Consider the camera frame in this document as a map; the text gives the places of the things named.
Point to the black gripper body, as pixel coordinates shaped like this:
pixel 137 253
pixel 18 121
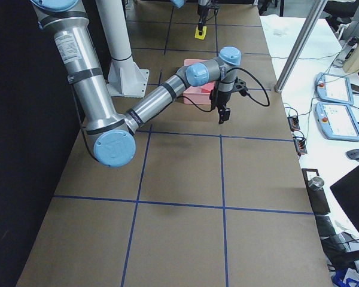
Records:
pixel 222 101

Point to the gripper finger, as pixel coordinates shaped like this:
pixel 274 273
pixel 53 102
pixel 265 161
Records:
pixel 200 24
pixel 224 114

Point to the yellow foam block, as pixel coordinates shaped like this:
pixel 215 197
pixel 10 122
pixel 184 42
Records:
pixel 200 34

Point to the pink foam block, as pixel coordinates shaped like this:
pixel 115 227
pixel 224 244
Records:
pixel 207 88

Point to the pink plastic bin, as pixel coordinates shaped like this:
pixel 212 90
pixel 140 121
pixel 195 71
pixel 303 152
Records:
pixel 195 94

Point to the orange connector box far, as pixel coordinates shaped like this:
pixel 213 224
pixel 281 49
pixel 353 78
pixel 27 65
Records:
pixel 293 122

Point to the orange connector box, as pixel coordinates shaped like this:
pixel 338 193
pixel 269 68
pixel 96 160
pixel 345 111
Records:
pixel 300 145
pixel 293 122

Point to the orange connector box near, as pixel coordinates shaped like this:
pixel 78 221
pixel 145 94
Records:
pixel 300 145

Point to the teach pendant near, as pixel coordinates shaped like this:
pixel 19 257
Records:
pixel 337 121

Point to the teach pendant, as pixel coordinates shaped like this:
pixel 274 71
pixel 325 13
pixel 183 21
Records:
pixel 334 88
pixel 337 121

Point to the teach pendant far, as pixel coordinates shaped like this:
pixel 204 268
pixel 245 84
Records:
pixel 334 88

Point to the metal cup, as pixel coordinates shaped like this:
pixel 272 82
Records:
pixel 316 183

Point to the black computer mouse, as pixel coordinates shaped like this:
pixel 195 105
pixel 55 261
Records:
pixel 353 154

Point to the black monitor corner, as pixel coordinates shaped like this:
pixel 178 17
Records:
pixel 346 193

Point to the white mount base plate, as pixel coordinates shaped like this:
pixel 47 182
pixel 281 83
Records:
pixel 126 79

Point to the aluminium frame post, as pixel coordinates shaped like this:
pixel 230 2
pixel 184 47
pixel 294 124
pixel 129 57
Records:
pixel 302 38

